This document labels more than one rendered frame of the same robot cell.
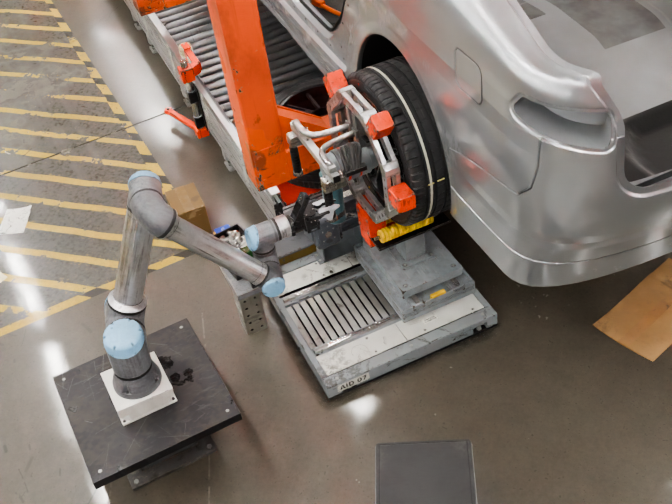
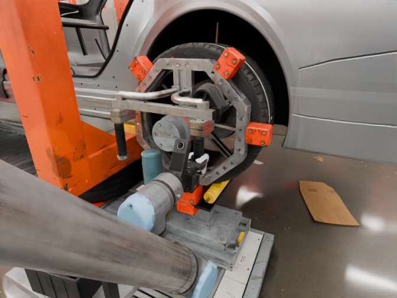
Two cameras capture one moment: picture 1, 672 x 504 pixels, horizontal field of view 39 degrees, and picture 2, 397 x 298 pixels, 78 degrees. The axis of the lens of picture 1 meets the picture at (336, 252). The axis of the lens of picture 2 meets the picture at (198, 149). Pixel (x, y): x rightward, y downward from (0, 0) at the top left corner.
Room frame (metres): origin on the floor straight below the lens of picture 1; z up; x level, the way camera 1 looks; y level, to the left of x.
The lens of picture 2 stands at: (2.31, 0.53, 1.17)
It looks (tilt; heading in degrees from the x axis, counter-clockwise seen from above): 23 degrees down; 315
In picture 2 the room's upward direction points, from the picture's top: straight up
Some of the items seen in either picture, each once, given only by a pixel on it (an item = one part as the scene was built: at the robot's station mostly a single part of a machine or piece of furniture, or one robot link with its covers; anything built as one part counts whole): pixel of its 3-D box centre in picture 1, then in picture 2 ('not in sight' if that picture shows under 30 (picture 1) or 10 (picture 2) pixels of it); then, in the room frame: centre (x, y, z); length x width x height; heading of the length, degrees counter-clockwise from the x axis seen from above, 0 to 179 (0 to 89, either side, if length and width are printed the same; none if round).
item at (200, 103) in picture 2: (342, 142); (194, 87); (2.94, -0.09, 1.03); 0.19 x 0.18 x 0.11; 109
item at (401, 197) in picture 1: (401, 197); (259, 133); (2.78, -0.28, 0.85); 0.09 x 0.08 x 0.07; 19
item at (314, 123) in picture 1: (330, 121); (114, 136); (3.57, -0.07, 0.69); 0.52 x 0.17 x 0.35; 109
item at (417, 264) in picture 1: (409, 237); (202, 203); (3.13, -0.34, 0.32); 0.40 x 0.30 x 0.28; 19
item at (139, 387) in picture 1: (134, 372); not in sight; (2.49, 0.85, 0.43); 0.19 x 0.19 x 0.10
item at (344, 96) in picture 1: (364, 156); (187, 123); (3.07, -0.17, 0.85); 0.54 x 0.07 x 0.54; 19
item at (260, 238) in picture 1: (262, 235); (146, 208); (2.74, 0.27, 0.80); 0.12 x 0.09 x 0.10; 109
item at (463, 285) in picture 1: (412, 268); (202, 229); (3.12, -0.34, 0.13); 0.50 x 0.36 x 0.10; 19
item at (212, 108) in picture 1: (200, 91); not in sight; (4.67, 0.61, 0.28); 2.47 x 0.09 x 0.22; 19
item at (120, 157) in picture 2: (295, 159); (120, 140); (3.16, 0.10, 0.83); 0.04 x 0.04 x 0.16
